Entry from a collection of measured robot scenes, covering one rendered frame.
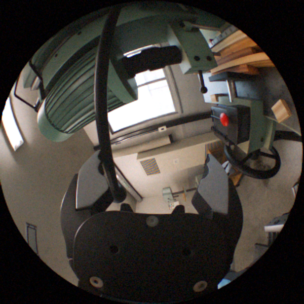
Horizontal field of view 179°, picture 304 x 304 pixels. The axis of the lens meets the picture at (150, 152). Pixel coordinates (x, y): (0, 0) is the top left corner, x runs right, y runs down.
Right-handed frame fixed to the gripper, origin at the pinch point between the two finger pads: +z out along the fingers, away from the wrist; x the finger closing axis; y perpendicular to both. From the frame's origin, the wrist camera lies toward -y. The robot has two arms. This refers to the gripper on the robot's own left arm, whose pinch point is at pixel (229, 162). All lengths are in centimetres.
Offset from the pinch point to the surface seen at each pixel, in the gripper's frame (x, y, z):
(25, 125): -16, -200, -12
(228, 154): 3.0, -7.2, 4.3
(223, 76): 9.3, -24.1, 23.9
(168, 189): -108, 27, -150
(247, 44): 15.8, -22.9, 32.9
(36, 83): 12, -78, 20
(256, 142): 13.6, -10.1, 13.7
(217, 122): 3.6, -18.4, 12.9
